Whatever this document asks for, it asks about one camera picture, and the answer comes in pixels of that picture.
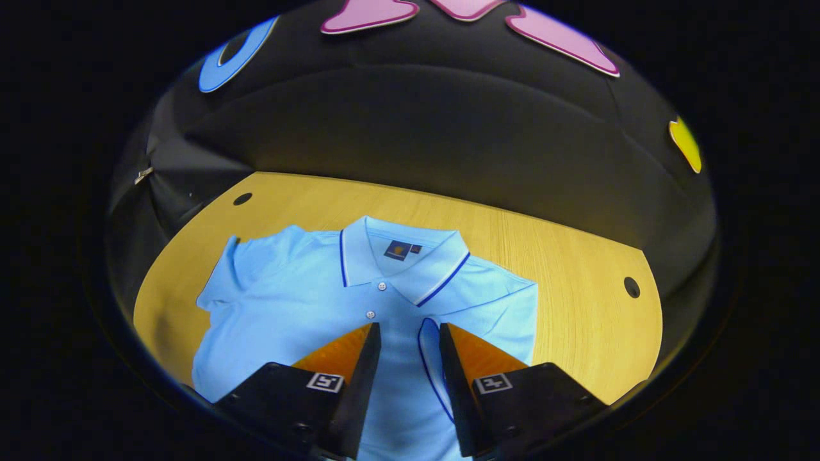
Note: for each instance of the black backdrop cloth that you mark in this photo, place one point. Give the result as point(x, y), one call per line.
point(410, 115)

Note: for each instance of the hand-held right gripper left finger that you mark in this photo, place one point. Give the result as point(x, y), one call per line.
point(362, 390)

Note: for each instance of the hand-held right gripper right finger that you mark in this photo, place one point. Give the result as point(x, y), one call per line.
point(456, 390)

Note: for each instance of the small metal clip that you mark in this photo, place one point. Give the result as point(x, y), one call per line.
point(143, 174)

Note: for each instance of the light blue polo T-shirt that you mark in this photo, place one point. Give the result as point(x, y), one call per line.
point(288, 307)

